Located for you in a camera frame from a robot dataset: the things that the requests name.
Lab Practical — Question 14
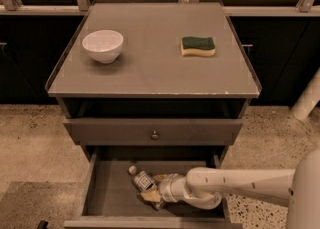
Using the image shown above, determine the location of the white ceramic bowl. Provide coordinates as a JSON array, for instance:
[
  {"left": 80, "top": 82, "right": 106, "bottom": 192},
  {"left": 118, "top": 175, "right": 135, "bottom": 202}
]
[{"left": 82, "top": 30, "right": 124, "bottom": 64}]

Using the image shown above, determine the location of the brass round drawer knob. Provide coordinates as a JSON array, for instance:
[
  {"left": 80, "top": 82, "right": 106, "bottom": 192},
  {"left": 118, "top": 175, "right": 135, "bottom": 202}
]
[{"left": 151, "top": 131, "right": 159, "bottom": 140}]

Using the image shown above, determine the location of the small black object bottom-left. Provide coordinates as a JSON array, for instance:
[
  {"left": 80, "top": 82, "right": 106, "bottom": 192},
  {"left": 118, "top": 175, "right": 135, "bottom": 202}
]
[{"left": 37, "top": 220, "right": 48, "bottom": 229}]

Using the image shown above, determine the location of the clear plastic water bottle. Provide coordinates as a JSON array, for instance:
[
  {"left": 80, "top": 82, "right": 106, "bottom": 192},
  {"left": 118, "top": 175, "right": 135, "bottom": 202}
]
[{"left": 127, "top": 164, "right": 168, "bottom": 211}]

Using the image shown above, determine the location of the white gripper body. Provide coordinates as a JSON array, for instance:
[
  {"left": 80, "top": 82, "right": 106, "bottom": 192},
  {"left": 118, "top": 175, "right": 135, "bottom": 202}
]
[{"left": 158, "top": 174, "right": 189, "bottom": 203}]

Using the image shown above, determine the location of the grey drawer cabinet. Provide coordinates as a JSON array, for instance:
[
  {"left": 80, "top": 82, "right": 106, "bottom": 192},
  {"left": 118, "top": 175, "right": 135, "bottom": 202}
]
[{"left": 44, "top": 2, "right": 263, "bottom": 229}]

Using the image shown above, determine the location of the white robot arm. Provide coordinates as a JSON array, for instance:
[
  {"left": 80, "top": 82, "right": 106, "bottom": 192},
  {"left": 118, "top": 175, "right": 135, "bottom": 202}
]
[{"left": 142, "top": 147, "right": 320, "bottom": 229}]

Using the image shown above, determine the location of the green and yellow sponge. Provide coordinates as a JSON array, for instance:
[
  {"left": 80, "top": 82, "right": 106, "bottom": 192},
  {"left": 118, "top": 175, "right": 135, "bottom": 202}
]
[{"left": 181, "top": 36, "right": 215, "bottom": 57}]

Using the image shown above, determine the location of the grey open middle drawer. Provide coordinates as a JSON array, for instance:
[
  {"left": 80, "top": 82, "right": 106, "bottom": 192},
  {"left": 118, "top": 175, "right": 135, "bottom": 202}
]
[{"left": 64, "top": 147, "right": 243, "bottom": 229}]

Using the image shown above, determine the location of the grey top drawer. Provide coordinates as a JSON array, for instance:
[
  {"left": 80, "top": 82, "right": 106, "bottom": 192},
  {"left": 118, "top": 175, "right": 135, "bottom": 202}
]
[{"left": 64, "top": 118, "right": 243, "bottom": 146}]

